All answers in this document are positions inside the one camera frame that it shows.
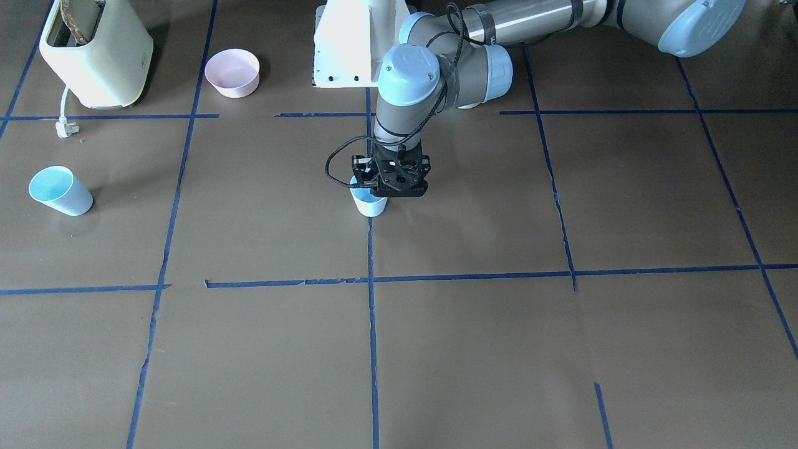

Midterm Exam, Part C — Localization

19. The black camera cable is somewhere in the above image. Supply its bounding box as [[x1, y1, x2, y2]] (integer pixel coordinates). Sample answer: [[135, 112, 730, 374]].
[[325, 134, 381, 189]]

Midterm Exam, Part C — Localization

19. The toast slice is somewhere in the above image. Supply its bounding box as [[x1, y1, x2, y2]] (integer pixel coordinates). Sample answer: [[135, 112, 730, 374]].
[[59, 1, 102, 46]]

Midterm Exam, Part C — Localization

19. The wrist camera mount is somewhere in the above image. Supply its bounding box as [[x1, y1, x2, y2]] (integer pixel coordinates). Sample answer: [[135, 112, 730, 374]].
[[352, 144, 431, 197]]

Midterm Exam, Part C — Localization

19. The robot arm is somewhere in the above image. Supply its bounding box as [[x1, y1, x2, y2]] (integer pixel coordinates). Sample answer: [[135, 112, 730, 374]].
[[373, 1, 746, 151]]

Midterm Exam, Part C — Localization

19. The pink bowl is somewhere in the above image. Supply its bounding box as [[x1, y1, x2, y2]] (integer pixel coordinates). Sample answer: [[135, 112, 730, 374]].
[[203, 48, 261, 99]]

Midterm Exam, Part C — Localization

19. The cream toaster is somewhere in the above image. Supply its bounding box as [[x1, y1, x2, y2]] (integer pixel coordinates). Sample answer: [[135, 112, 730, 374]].
[[38, 1, 154, 110]]

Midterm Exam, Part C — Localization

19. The white camera mast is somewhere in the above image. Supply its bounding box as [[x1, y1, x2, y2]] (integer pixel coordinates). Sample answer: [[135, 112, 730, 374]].
[[313, 1, 417, 89]]

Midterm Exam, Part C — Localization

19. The light blue cup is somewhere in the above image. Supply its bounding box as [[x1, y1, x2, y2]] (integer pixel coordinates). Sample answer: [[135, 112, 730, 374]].
[[28, 166, 94, 216], [350, 187, 388, 217]]

